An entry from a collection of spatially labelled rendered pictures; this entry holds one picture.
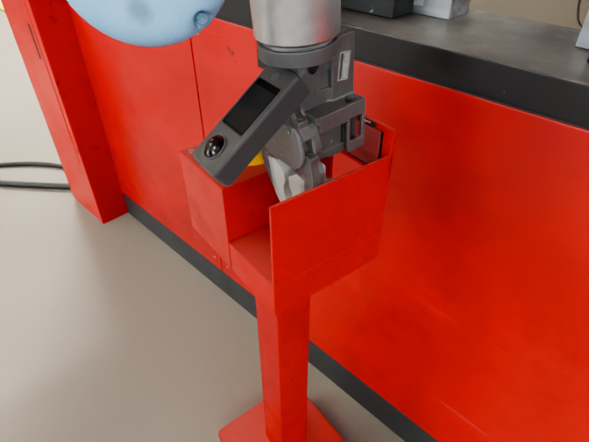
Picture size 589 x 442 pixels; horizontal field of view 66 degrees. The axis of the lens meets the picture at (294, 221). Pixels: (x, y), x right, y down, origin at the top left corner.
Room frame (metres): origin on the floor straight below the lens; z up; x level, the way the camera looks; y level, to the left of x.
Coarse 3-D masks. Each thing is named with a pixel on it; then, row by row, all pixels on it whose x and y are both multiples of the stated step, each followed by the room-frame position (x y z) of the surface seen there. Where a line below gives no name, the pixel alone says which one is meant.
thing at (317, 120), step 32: (352, 32) 0.42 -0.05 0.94; (288, 64) 0.37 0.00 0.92; (320, 64) 0.40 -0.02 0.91; (352, 64) 0.42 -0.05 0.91; (320, 96) 0.40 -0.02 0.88; (352, 96) 0.42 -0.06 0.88; (288, 128) 0.38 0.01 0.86; (320, 128) 0.38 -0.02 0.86; (352, 128) 0.42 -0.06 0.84; (288, 160) 0.38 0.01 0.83
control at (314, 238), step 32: (384, 128) 0.43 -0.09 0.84; (192, 160) 0.46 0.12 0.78; (384, 160) 0.41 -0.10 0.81; (192, 192) 0.47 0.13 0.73; (224, 192) 0.40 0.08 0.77; (256, 192) 0.43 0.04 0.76; (320, 192) 0.36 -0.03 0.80; (352, 192) 0.39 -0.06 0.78; (384, 192) 0.42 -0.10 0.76; (192, 224) 0.48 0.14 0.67; (224, 224) 0.40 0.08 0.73; (256, 224) 0.43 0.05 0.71; (288, 224) 0.34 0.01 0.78; (320, 224) 0.36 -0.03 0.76; (352, 224) 0.39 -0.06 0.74; (224, 256) 0.41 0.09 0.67; (256, 256) 0.38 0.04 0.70; (288, 256) 0.34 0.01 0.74; (320, 256) 0.36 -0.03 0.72; (352, 256) 0.39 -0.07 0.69; (256, 288) 0.36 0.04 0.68; (288, 288) 0.34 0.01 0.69; (320, 288) 0.37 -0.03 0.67
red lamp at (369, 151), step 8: (368, 128) 0.44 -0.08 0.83; (368, 136) 0.44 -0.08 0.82; (376, 136) 0.43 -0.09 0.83; (368, 144) 0.44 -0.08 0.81; (376, 144) 0.43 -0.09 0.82; (352, 152) 0.46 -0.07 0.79; (360, 152) 0.45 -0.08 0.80; (368, 152) 0.44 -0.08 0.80; (376, 152) 0.43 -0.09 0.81; (368, 160) 0.44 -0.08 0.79
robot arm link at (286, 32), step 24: (264, 0) 0.37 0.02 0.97; (288, 0) 0.37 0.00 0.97; (312, 0) 0.37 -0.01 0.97; (336, 0) 0.38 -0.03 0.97; (264, 24) 0.38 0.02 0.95; (288, 24) 0.37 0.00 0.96; (312, 24) 0.37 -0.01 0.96; (336, 24) 0.38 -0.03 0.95; (288, 48) 0.37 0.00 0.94; (312, 48) 0.38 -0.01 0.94
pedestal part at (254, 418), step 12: (252, 408) 0.52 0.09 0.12; (312, 408) 0.52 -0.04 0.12; (240, 420) 0.49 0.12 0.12; (252, 420) 0.49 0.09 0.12; (264, 420) 0.49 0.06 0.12; (312, 420) 0.49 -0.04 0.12; (324, 420) 0.49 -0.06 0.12; (228, 432) 0.47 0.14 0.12; (240, 432) 0.47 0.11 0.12; (252, 432) 0.47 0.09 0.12; (264, 432) 0.47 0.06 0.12; (312, 432) 0.47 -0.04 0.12; (324, 432) 0.47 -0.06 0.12; (336, 432) 0.47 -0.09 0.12
